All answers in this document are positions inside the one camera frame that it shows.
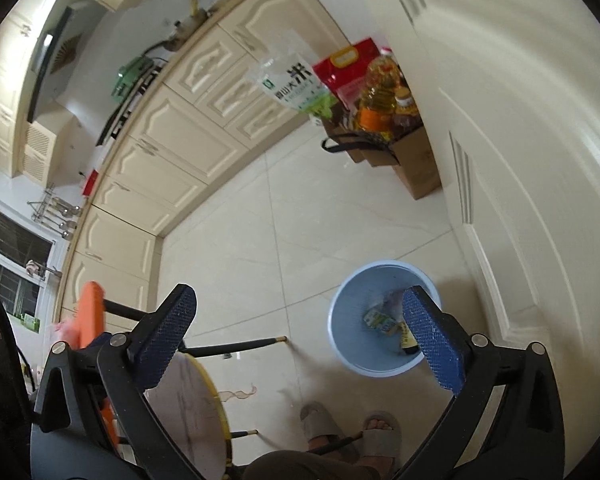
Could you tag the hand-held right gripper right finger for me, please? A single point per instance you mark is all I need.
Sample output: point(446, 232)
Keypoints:
point(432, 340)

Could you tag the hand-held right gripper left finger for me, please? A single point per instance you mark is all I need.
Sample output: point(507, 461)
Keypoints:
point(167, 345)

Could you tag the black packet yellow label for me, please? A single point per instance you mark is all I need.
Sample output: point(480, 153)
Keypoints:
point(407, 337)

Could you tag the green white drink carton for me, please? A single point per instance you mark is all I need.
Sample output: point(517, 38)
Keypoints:
point(380, 321)

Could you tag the clear plastic bag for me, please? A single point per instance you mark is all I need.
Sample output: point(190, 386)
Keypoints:
point(387, 302)

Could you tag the light blue trash bin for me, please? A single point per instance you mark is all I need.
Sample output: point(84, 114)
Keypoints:
point(350, 310)

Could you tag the pink white plastic bag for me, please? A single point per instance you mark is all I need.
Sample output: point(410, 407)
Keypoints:
point(62, 329)

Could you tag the round marble side table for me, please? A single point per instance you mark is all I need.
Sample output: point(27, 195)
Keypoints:
point(190, 405)

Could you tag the orange round table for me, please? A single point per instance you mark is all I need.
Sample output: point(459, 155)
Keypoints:
point(91, 310)

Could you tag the person's foot in grey slipper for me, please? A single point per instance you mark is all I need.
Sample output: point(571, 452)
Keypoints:
point(320, 425)
point(380, 435)

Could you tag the metal sink faucet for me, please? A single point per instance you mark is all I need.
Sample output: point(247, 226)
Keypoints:
point(47, 272)

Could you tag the small pink object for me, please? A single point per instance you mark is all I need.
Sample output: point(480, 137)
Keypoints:
point(32, 266)

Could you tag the row of hanging utensils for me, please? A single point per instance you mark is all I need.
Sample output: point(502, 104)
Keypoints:
point(65, 215)

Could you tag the brown cardboard box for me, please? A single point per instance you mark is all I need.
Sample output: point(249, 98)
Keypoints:
point(415, 165)
point(370, 147)

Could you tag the kitchen window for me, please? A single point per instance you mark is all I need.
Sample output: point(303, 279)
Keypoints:
point(10, 260)

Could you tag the red plastic basin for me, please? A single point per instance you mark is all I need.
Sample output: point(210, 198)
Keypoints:
point(91, 182)

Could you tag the cream lower kitchen cabinets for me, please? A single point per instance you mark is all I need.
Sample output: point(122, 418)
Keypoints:
point(155, 160)

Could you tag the metal utensil rack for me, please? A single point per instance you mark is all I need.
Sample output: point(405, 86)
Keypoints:
point(42, 205)

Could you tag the brown bottle yellow cap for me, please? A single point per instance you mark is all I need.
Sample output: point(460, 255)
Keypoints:
point(405, 110)

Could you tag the black gas stove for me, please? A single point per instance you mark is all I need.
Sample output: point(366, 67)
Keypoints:
point(125, 110)

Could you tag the cream cabinet drawer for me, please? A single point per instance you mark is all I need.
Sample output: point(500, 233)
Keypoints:
point(252, 120)
point(230, 92)
point(202, 60)

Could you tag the white panel door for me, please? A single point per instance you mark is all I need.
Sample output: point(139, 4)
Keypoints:
point(530, 110)

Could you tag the yellow cooking oil bottle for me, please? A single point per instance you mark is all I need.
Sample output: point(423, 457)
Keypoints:
point(377, 95)

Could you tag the green electric cooker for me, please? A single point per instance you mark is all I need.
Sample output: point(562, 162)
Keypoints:
point(130, 77)

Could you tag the red gift bag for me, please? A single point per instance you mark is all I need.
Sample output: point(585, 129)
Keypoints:
point(347, 72)

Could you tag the white rice bag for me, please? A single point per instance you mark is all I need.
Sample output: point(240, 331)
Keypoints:
point(292, 85)

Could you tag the black range hood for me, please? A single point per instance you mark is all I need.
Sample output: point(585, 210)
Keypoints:
point(50, 60)

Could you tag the metal wok with lid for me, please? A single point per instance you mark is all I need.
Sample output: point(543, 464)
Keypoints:
point(182, 35)

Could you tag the cream upper wall cabinets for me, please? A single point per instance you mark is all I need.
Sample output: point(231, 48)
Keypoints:
point(5, 85)

